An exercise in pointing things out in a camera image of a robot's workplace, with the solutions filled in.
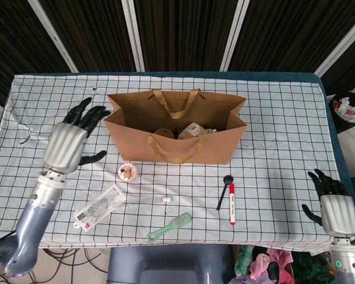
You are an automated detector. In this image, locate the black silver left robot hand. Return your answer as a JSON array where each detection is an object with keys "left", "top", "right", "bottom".
[{"left": 43, "top": 96, "right": 112, "bottom": 174}]

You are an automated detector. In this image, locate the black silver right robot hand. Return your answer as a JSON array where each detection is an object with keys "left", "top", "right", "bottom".
[{"left": 301, "top": 168, "right": 355, "bottom": 237}]

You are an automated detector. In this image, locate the pink strawberry cake cup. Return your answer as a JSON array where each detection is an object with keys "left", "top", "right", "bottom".
[{"left": 117, "top": 163, "right": 138, "bottom": 183}]

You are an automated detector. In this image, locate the clear jar of rubber bands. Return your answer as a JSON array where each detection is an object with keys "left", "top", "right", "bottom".
[{"left": 153, "top": 127, "right": 175, "bottom": 140}]

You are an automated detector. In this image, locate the bagged pale crumbly bread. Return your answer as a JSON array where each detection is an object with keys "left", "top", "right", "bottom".
[{"left": 177, "top": 122, "right": 208, "bottom": 140}]

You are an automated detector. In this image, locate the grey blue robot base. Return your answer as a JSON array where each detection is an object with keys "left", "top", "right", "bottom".
[{"left": 106, "top": 245, "right": 236, "bottom": 284}]

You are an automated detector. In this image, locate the white black checked tablecloth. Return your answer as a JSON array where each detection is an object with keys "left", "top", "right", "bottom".
[{"left": 0, "top": 73, "right": 355, "bottom": 255}]

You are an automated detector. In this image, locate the brown paper bag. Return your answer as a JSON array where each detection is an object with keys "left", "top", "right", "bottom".
[{"left": 104, "top": 88, "right": 248, "bottom": 165}]

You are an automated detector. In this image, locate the packaged clear ruler set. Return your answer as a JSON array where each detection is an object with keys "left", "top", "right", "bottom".
[{"left": 73, "top": 182, "right": 127, "bottom": 231}]

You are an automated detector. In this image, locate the pink cloth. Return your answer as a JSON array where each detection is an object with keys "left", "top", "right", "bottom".
[{"left": 250, "top": 249, "right": 294, "bottom": 280}]

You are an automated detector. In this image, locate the red white marker pen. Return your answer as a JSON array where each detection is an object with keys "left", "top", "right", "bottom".
[{"left": 229, "top": 182, "right": 236, "bottom": 225}]

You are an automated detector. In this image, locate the teal green cloth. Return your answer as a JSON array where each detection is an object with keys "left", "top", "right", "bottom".
[{"left": 234, "top": 245, "right": 255, "bottom": 275}]

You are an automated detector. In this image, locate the black plastic spoon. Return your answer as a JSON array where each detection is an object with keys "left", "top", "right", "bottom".
[{"left": 215, "top": 175, "right": 234, "bottom": 211}]

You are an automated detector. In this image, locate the purple cloth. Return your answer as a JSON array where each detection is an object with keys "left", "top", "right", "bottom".
[{"left": 229, "top": 272, "right": 273, "bottom": 284}]

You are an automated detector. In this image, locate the green plastic brush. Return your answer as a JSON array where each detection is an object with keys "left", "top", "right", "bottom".
[{"left": 147, "top": 212, "right": 192, "bottom": 243}]

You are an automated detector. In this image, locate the dark blue table cover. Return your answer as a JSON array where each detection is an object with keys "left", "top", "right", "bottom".
[{"left": 0, "top": 70, "right": 355, "bottom": 240}]

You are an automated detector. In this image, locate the white partition post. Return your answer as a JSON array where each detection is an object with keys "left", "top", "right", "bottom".
[
  {"left": 313, "top": 11, "right": 355, "bottom": 78},
  {"left": 34, "top": 0, "right": 79, "bottom": 73},
  {"left": 220, "top": 0, "right": 251, "bottom": 72},
  {"left": 120, "top": 0, "right": 146, "bottom": 72}
]

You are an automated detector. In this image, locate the black floor cable tangle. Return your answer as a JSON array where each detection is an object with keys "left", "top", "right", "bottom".
[{"left": 26, "top": 247, "right": 110, "bottom": 284}]

